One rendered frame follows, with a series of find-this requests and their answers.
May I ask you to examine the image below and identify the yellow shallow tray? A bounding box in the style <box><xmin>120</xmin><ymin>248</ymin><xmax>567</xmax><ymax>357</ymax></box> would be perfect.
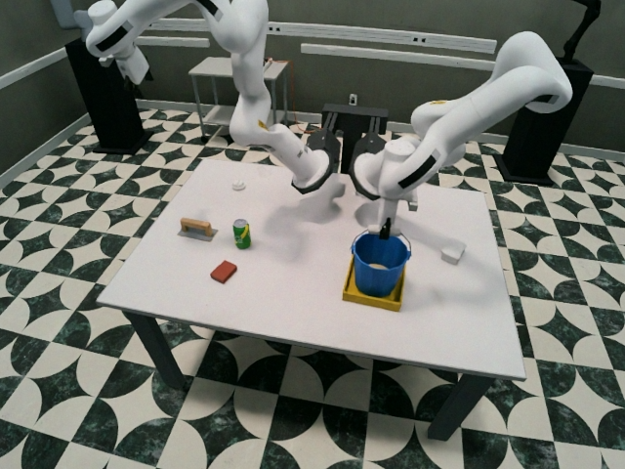
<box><xmin>342</xmin><ymin>255</ymin><xmax>406</xmax><ymax>312</ymax></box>

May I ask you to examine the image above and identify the reddish-brown rectangular block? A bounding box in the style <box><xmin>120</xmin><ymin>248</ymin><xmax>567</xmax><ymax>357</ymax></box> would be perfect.
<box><xmin>210</xmin><ymin>260</ymin><xmax>237</xmax><ymax>284</ymax></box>

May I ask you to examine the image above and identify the green drink can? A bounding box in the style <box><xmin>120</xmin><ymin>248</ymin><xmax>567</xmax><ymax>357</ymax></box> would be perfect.
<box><xmin>232</xmin><ymin>218</ymin><xmax>251</xmax><ymax>249</ymax></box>

